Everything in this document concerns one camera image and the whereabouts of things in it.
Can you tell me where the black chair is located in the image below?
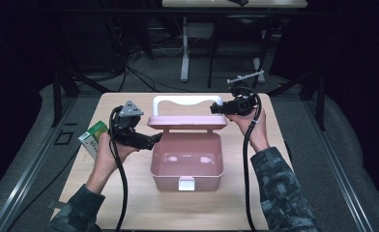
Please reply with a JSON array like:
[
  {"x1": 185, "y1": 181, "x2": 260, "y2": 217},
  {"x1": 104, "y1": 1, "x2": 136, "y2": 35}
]
[{"x1": 207, "y1": 14, "x2": 274, "y2": 90}]

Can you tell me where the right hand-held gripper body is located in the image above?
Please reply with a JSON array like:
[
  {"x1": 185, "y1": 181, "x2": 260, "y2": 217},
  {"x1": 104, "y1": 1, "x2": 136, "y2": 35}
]
[{"x1": 226, "y1": 71, "x2": 265, "y2": 117}]

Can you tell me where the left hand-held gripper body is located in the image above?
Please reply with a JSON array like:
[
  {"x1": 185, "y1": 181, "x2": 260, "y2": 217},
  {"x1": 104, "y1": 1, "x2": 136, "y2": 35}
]
[{"x1": 108, "y1": 100, "x2": 145, "y2": 140}]

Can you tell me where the white background desk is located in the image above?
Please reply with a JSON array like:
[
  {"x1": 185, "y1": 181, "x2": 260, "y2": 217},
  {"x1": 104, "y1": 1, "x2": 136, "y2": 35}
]
[{"x1": 161, "y1": 0, "x2": 308, "y2": 84}]

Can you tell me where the pink storage box with handle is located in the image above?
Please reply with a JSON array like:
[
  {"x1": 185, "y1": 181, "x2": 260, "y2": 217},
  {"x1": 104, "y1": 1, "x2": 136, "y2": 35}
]
[{"x1": 147, "y1": 95, "x2": 229, "y2": 192}]

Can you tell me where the black frame post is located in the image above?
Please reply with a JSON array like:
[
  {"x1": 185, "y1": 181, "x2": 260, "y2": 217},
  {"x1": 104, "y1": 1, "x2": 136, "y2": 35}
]
[
  {"x1": 268, "y1": 69, "x2": 327, "y2": 131},
  {"x1": 50, "y1": 69, "x2": 80, "y2": 128}
]

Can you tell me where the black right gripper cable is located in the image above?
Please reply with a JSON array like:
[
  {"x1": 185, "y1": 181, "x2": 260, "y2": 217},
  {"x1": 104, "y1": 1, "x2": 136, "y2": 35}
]
[{"x1": 242, "y1": 86, "x2": 263, "y2": 232}]

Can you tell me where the bundle of floor cables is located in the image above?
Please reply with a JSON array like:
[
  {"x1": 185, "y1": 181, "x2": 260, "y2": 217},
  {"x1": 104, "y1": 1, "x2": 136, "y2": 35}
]
[{"x1": 106, "y1": 15, "x2": 195, "y2": 95}]

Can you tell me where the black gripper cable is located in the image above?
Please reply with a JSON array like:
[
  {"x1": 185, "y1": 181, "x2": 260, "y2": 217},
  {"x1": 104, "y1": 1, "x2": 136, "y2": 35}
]
[
  {"x1": 242, "y1": 86, "x2": 263, "y2": 232},
  {"x1": 108, "y1": 105, "x2": 130, "y2": 232}
]

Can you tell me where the green carton box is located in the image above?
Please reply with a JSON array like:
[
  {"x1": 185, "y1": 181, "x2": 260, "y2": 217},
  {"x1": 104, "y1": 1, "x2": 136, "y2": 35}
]
[{"x1": 77, "y1": 120, "x2": 109, "y2": 160}]

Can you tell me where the person's right hand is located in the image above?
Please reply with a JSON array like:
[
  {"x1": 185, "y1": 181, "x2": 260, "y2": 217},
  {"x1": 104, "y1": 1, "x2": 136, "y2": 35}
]
[{"x1": 227, "y1": 108, "x2": 271, "y2": 153}]

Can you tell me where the person's left hand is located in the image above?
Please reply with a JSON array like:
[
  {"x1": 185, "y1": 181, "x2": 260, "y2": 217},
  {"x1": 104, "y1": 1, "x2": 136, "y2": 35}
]
[{"x1": 85, "y1": 131, "x2": 140, "y2": 194}]

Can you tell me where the metal floor rail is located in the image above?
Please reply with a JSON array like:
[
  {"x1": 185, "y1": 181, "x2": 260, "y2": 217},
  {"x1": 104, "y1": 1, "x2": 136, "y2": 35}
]
[
  {"x1": 0, "y1": 96, "x2": 79, "y2": 232},
  {"x1": 302, "y1": 100, "x2": 374, "y2": 232}
]

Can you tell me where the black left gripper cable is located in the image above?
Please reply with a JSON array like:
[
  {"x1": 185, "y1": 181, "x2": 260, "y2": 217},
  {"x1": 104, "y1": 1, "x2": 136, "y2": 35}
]
[{"x1": 108, "y1": 105, "x2": 130, "y2": 232}]

